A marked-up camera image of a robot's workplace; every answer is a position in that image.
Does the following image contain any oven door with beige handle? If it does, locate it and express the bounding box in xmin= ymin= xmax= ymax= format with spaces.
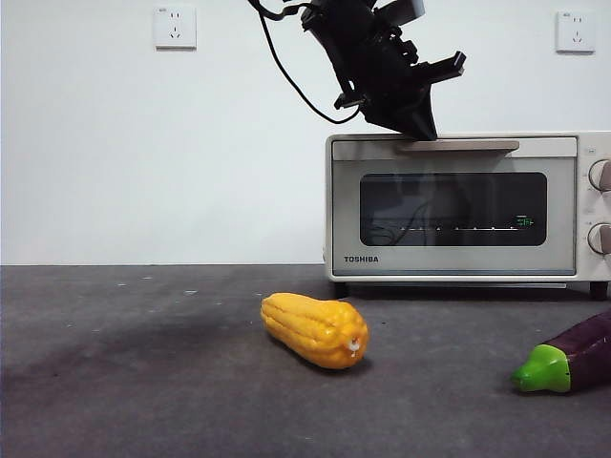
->
xmin=331 ymin=136 xmax=579 ymax=278

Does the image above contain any round beige oven knob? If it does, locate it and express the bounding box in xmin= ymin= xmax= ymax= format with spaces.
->
xmin=587 ymin=159 xmax=611 ymax=194
xmin=586 ymin=221 xmax=611 ymax=257

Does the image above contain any cream toaster oven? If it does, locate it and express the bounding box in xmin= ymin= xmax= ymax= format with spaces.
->
xmin=324 ymin=132 xmax=611 ymax=301

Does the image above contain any yellow toy corn cob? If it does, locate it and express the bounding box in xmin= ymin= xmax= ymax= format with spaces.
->
xmin=260 ymin=292 xmax=370 ymax=370

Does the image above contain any purple toy eggplant, green stem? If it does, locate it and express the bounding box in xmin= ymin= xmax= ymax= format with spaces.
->
xmin=510 ymin=309 xmax=611 ymax=395

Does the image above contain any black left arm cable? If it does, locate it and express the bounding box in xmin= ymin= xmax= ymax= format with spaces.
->
xmin=247 ymin=0 xmax=364 ymax=125

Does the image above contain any white wall socket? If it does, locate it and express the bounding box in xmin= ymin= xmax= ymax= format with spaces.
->
xmin=153 ymin=5 xmax=198 ymax=51
xmin=555 ymin=10 xmax=597 ymax=54

